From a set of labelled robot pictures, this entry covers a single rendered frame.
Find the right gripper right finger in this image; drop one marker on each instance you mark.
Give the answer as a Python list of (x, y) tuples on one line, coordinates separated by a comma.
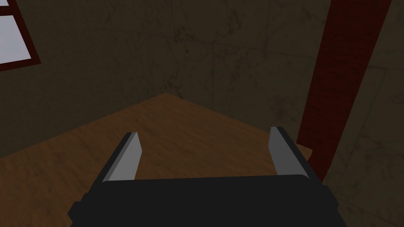
[(285, 157)]

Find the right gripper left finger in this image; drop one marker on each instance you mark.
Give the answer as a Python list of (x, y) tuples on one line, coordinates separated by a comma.
[(126, 162)]

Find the window with dark red frame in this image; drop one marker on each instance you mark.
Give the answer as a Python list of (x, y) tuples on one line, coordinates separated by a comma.
[(11, 41)]

